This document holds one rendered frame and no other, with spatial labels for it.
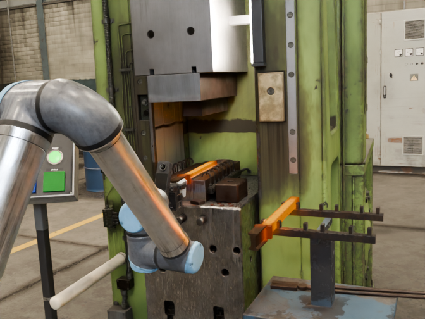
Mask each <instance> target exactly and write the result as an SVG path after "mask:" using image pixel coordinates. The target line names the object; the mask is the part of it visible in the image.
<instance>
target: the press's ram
mask: <svg viewBox="0 0 425 319"><path fill-rule="evenodd" d="M130 14H131V24H132V41H133V59H134V69H135V76H148V75H171V74H184V73H238V72H248V68H247V32H246V25H248V24H250V15H246V14H245V0H130Z"/></svg>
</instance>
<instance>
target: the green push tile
mask: <svg viewBox="0 0 425 319"><path fill-rule="evenodd" d="M62 191H65V171H58V172H44V179H43V192H62Z"/></svg>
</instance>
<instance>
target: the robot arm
mask: <svg viewBox="0 0 425 319"><path fill-rule="evenodd" d="M122 128H123V120H122V118H121V116H120V115H119V113H118V112H117V110H116V109H115V108H114V107H113V106H112V105H111V104H110V103H109V102H108V101H107V100H106V99H104V98H103V97H102V96H101V95H100V94H98V93H97V92H95V91H93V90H92V89H90V88H88V87H86V86H84V85H82V84H79V83H78V82H75V81H72V80H67V79H54V80H35V81H34V80H23V81H20V82H15V83H12V84H10V85H8V86H6V87H5V88H4V89H3V90H2V91H1V92H0V282H1V279H2V276H3V273H4V270H5V268H6V265H7V262H8V259H9V256H10V254H11V250H12V248H13V245H14V243H15V239H16V236H17V234H18V231H19V229H20V225H21V223H22V220H23V217H24V214H25V212H26V209H27V206H28V203H29V200H30V197H31V195H32V192H33V189H34V186H35V183H36V181H37V177H38V176H39V172H40V169H41V167H42V164H43V161H44V158H45V156H46V153H47V150H48V148H49V147H50V146H51V142H52V140H53V137H54V134H63V135H65V136H66V137H67V138H69V139H70V140H71V141H72V142H73V143H74V144H75V145H76V147H77V148H78V149H79V150H81V151H85V152H89V153H90V154H91V155H92V157H93V158H94V159H95V161H96V163H97V164H98V165H99V167H100V168H101V170H102V171H103V172H104V174H105V175H106V176H107V178H108V179H109V181H110V182H111V183H112V185H113V186H114V188H115V189H116V190H117V192H118V194H119V195H120V196H121V197H122V199H123V200H124V202H125V204H124V205H123V206H122V207H121V209H120V212H119V221H120V223H121V226H122V227H123V228H124V229H125V230H126V236H127V243H128V254H129V255H128V259H129V261H130V266H131V268H132V270H134V271H136V272H139V273H152V272H155V271H157V270H158V269H164V270H171V271H176V272H183V273H185V274H187V273H191V274H194V273H196V272H198V271H199V269H200V267H201V264H202V262H203V259H204V248H203V245H202V244H201V243H200V242H197V241H195V242H194V241H191V240H190V238H189V236H188V235H187V233H186V232H184V230H183V229H182V227H181V225H180V224H179V222H178V220H177V219H176V217H175V216H174V214H173V212H172V211H177V210H178V209H180V208H181V207H182V206H183V205H182V196H183V197H185V196H186V186H187V180H185V179H183V180H181V181H179V182H177V183H170V182H171V173H172V168H173V164H172V163H170V162H169V161H158V163H157V170H156V178H155V183H154V182H153V181H152V179H151V178H150V176H149V174H148V173H147V171H146V169H145V168H144V166H143V164H142V163H141V162H140V160H139V158H138V157H137V155H136V154H135V152H134V150H133V149H132V147H131V145H130V144H129V142H128V141H127V139H126V137H125V136H124V135H123V132H122ZM180 193H182V195H180ZM179 205H180V207H179ZM178 207H179V208H178Z"/></svg>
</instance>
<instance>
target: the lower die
mask: <svg viewBox="0 0 425 319"><path fill-rule="evenodd" d="M216 160H224V161H226V160H228V159H216ZM216 160H214V161H216ZM224 161H222V162H220V163H223V162H224ZM207 162H209V161H205V162H203V163H196V164H194V165H191V166H189V167H187V168H184V169H182V170H180V171H179V172H176V173H174V174H172V175H171V179H173V178H175V177H177V175H178V174H185V173H187V172H189V171H191V170H193V169H195V168H197V167H199V166H201V165H203V164H205V163H207ZM228 162H230V164H231V172H233V163H232V161H228ZM220 163H218V164H216V165H219V164H220ZM234 164H235V171H236V170H240V161H234ZM216 165H214V166H212V167H210V168H208V169H207V170H204V171H203V172H206V171H208V170H210V169H211V168H213V167H215V166H216ZM226 165H227V168H228V175H229V172H230V166H229V164H228V163H227V164H226ZM221 166H222V165H221ZM222 167H223V169H224V176H225V177H226V167H225V166H224V165H223V166H222ZM217 168H218V167H217ZM218 169H219V172H220V179H222V169H221V167H219V168H218ZM213 170H214V169H213ZM214 171H215V173H216V181H217V182H218V171H217V169H216V170H214ZM203 172H200V173H198V174H196V175H194V176H193V177H191V178H190V182H191V184H187V186H186V196H185V197H183V196H182V201H190V200H193V199H201V200H204V201H205V202H206V201H208V200H210V199H211V198H212V197H214V196H215V195H216V193H214V194H208V192H207V189H208V188H209V184H210V176H209V174H207V175H206V174H204V175H203V177H201V175H202V173H203ZM209 173H210V174H211V179H212V185H213V184H214V173H213V172H210V171H209ZM180 195H182V193H180Z"/></svg>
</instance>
